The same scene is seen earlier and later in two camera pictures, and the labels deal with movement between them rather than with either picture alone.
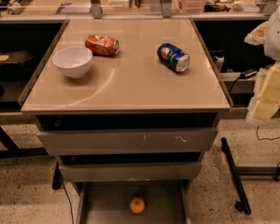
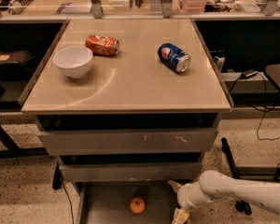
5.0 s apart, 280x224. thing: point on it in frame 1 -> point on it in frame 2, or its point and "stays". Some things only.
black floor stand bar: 242,205 stays
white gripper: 278,36 -> 184,196
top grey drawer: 129,142 stays
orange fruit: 137,205 stays
